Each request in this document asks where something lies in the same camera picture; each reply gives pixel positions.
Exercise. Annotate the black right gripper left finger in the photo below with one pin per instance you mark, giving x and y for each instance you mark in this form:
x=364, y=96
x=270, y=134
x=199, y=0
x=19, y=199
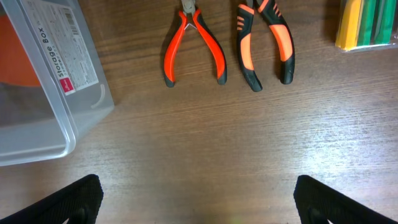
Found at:
x=78, y=202

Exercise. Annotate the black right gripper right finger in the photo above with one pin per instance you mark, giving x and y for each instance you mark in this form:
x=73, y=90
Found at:
x=319, y=203

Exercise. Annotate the orange scraper wooden handle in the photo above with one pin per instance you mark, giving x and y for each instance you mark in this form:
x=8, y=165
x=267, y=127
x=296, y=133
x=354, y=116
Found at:
x=16, y=68

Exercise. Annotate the pack of coloured bits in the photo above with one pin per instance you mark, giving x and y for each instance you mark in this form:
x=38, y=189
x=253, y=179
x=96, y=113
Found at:
x=367, y=25

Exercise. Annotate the clear plastic storage box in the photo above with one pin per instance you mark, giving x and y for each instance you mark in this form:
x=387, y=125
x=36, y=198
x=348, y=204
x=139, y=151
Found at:
x=46, y=122

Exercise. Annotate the orange black long-nose pliers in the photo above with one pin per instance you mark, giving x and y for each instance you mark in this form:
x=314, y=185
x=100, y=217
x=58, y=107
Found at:
x=261, y=28

